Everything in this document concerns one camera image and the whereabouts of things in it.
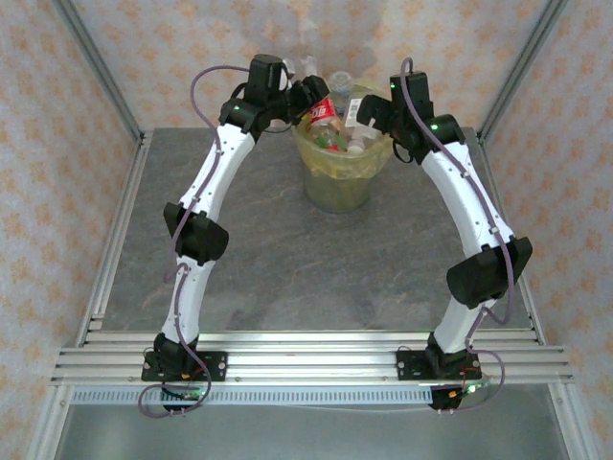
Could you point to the white label square bottle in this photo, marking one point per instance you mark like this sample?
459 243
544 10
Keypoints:
353 110

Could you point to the red label cola bottle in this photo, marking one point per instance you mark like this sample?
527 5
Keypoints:
322 111

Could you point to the green label bottle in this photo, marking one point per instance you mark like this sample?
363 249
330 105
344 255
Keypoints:
335 142

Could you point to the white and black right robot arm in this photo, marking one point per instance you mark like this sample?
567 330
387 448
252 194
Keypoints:
464 191

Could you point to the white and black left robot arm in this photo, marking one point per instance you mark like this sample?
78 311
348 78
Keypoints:
215 172

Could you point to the translucent yellow-green plastic bin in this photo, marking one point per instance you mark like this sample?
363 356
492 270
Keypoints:
340 199

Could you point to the small circuit board green light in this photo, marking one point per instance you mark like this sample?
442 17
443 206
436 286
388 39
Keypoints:
467 390
187 394

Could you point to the grey metal shelf panel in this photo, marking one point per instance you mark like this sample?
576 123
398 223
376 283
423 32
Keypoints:
311 433

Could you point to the aluminium frame post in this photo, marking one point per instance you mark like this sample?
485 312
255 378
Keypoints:
100 72
572 421
48 421
522 72

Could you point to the aluminium table side rail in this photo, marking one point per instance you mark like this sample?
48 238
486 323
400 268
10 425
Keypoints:
120 230
503 206

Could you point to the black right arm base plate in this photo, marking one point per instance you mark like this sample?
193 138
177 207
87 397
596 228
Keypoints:
409 366

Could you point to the aluminium mounting rail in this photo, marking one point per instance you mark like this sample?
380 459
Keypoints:
311 364

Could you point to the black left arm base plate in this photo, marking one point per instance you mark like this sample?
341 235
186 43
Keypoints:
215 366

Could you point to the aluminium lower frame post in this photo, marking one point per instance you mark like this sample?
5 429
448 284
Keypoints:
572 421
48 421

